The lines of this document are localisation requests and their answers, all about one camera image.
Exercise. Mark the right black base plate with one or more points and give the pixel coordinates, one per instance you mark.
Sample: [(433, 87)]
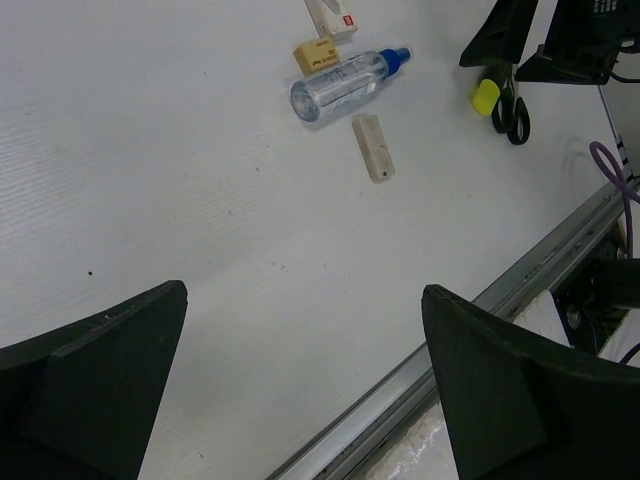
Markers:
[(596, 296)]

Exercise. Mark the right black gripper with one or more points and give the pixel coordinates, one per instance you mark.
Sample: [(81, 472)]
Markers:
[(582, 46)]

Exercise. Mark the clear glue bottle blue cap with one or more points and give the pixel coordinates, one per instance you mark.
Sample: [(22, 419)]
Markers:
[(332, 90)]

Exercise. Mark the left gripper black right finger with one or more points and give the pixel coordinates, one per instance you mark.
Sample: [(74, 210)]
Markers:
[(520, 406)]

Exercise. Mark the yellow cap black highlighter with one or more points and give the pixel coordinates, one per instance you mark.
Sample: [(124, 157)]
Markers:
[(485, 96)]

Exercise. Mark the aluminium rail front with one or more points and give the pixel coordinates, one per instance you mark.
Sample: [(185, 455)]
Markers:
[(358, 433)]

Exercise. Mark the small yellow eraser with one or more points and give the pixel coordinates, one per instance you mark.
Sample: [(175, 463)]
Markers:
[(316, 55)]

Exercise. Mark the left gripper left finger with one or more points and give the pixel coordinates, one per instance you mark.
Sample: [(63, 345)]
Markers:
[(80, 401)]

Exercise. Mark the beige eraser stick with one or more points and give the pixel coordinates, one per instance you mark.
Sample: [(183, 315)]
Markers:
[(373, 146)]

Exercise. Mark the black handled scissors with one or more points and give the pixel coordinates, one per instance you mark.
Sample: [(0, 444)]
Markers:
[(510, 115)]

